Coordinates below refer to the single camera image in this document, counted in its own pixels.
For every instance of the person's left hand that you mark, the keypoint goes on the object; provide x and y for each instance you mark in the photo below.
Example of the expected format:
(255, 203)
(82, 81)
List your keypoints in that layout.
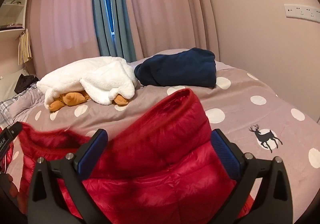
(11, 185)

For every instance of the pink curtain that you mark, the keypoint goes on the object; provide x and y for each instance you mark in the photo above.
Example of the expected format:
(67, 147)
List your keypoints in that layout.
(162, 9)
(65, 14)

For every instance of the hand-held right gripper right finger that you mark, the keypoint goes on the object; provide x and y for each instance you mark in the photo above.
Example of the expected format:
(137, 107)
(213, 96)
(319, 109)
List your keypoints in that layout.
(222, 155)

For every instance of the grey pillow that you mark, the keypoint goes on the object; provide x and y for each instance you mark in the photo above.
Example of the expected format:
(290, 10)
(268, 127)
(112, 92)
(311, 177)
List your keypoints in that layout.
(6, 81)

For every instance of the blue-grey curtain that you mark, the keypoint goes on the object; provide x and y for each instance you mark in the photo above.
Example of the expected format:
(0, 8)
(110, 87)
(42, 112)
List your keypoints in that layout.
(125, 39)

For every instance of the navy fleece garment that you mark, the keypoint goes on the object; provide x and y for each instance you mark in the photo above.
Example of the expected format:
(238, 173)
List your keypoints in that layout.
(177, 69)

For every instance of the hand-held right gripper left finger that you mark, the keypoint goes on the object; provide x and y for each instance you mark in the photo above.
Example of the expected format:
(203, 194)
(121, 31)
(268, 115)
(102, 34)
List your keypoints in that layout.
(92, 157)

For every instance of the window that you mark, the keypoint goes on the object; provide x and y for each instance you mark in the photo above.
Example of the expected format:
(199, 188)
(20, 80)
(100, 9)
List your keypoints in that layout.
(107, 9)

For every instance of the white wall shelf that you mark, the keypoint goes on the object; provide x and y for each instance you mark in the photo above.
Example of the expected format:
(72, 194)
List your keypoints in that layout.
(13, 15)

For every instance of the black garment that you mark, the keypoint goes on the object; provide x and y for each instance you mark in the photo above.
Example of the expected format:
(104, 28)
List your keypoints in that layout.
(25, 82)

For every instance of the red down jacket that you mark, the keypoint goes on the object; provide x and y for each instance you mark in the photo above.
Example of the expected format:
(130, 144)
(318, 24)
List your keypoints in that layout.
(155, 164)

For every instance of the white wall socket strip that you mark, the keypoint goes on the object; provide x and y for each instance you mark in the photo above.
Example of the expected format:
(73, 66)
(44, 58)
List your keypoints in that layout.
(301, 11)

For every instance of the orange plush toy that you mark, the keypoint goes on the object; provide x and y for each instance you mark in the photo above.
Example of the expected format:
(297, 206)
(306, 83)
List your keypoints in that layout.
(72, 100)

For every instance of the beige pleated cloth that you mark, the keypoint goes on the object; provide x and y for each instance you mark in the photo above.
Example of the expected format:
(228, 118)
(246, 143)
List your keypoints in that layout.
(24, 48)

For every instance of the plaid and lilac quilt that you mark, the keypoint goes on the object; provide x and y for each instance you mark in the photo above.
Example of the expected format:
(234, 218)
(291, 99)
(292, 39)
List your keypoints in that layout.
(10, 105)

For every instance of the white fleece garment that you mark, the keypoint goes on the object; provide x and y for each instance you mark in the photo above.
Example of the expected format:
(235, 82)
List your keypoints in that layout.
(100, 76)

